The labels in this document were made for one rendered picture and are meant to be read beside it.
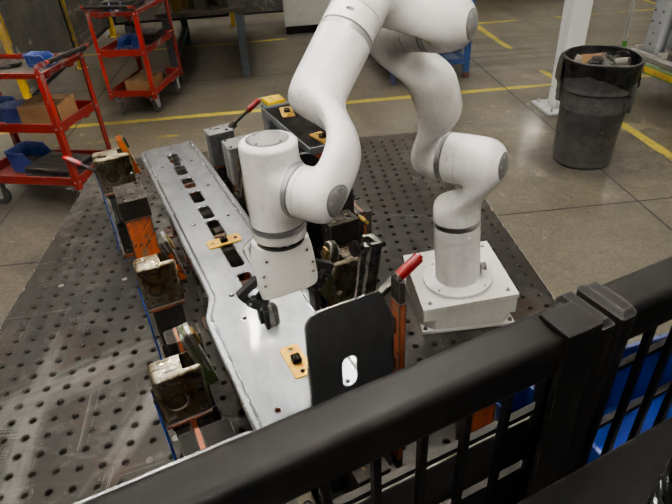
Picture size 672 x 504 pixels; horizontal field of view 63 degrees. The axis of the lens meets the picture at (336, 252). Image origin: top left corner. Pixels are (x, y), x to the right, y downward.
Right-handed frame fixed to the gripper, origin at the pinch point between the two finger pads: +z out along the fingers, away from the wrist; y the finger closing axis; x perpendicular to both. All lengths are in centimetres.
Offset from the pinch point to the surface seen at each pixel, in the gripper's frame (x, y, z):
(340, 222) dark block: -22.1, -20.6, 0.1
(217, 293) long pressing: -27.2, 7.4, 11.8
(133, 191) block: -81, 16, 9
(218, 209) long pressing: -63, -3, 12
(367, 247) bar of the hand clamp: 0.8, -14.9, -8.6
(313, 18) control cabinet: -660, -292, 92
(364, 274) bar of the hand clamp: -0.8, -14.9, -1.8
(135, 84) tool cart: -467, -26, 84
